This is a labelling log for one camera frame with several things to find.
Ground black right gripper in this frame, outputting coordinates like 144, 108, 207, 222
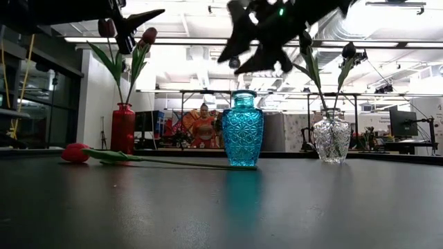
217, 0, 312, 75

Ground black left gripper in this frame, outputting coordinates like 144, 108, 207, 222
69, 0, 166, 55

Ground bunch of tulips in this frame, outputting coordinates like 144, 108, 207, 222
126, 26, 159, 104

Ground black artificial tulip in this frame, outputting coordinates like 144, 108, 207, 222
292, 30, 328, 111
332, 41, 357, 111

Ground bright red artificial tulip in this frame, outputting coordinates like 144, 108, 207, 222
61, 142, 258, 172

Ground dark monitor on arm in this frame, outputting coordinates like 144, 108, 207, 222
389, 109, 419, 138

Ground blue cut glass vase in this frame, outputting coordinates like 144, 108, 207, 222
221, 89, 264, 167

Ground red glass vase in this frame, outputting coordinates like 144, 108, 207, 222
110, 102, 136, 156

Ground clear cut glass vase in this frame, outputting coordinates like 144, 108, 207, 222
312, 107, 352, 164

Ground long ceiling light strip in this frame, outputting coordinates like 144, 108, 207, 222
64, 36, 443, 48

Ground person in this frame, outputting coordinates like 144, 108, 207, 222
188, 102, 219, 149

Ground dark background monitor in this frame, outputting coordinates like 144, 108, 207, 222
134, 110, 165, 139

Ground small background tripod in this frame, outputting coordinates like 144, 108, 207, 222
99, 116, 108, 150

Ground yellow stick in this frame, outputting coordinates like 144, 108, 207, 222
12, 33, 36, 138

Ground dark background desk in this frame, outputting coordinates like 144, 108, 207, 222
382, 138, 439, 156

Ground black metal frame rack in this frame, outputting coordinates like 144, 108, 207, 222
136, 89, 443, 153

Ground silver ventilation duct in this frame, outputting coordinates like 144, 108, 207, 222
311, 0, 374, 70

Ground black ceiling rail fixture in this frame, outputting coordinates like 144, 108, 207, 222
365, 1, 427, 15

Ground yellow cord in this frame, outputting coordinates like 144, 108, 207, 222
0, 39, 11, 110

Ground black metal table frame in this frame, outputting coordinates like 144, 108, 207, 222
0, 147, 443, 166

